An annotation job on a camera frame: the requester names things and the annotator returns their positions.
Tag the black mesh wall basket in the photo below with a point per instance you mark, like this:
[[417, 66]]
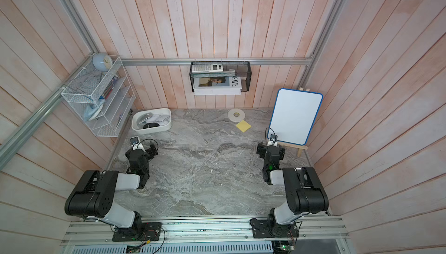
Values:
[[242, 69]]

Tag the white calculator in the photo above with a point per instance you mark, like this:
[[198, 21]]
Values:
[[203, 68]]

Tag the white tape roll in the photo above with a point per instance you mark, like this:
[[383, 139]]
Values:
[[236, 115]]

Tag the white plastic storage box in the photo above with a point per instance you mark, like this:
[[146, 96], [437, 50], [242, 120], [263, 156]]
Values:
[[138, 128]]

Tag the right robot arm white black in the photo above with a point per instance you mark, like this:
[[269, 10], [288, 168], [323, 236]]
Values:
[[304, 193]]

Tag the yellow sticky note pad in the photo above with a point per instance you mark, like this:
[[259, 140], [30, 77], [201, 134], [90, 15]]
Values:
[[243, 126]]

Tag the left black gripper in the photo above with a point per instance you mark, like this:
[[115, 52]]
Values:
[[149, 152]]

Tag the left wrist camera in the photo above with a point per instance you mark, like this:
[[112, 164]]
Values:
[[135, 141]]

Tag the black computer mouse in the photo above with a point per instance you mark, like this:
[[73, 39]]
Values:
[[150, 125]]

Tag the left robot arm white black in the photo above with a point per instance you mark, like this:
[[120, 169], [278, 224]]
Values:
[[93, 197]]

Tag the grey computer mouse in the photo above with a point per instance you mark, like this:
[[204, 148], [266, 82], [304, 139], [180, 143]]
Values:
[[144, 117]]

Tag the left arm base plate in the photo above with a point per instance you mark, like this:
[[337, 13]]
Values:
[[143, 232]]

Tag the white magazine book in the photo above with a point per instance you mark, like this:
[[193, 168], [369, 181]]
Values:
[[217, 86]]

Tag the green thin book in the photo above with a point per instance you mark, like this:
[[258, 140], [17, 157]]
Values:
[[214, 74]]

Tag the white wire wall rack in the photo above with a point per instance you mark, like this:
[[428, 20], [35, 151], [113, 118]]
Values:
[[102, 100]]

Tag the blue framed whiteboard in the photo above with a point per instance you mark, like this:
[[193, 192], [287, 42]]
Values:
[[295, 116]]

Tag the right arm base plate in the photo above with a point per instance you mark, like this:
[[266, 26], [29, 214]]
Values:
[[269, 229]]

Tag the aluminium front rail frame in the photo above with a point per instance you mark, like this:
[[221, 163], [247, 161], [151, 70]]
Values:
[[208, 229]]

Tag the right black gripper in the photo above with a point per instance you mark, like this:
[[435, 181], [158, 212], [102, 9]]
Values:
[[262, 149]]

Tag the small wooden easel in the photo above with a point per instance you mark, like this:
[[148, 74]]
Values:
[[291, 146]]

